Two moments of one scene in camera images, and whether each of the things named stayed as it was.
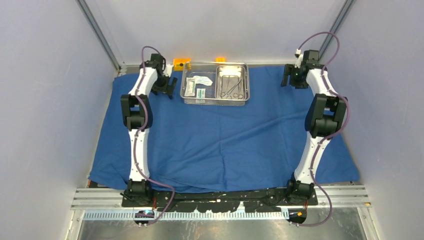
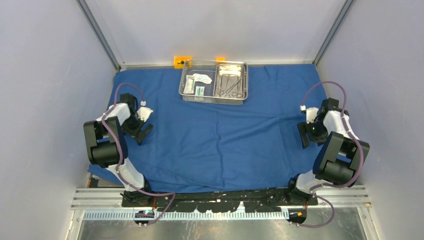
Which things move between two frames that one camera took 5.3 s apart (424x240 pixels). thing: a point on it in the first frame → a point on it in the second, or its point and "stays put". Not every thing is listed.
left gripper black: (166, 89) → (140, 134)
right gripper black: (299, 85) → (320, 139)
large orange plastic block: (178, 63) stays put
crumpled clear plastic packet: (203, 80) stays put
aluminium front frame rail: (109, 203) stays put
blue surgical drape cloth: (215, 147) stays put
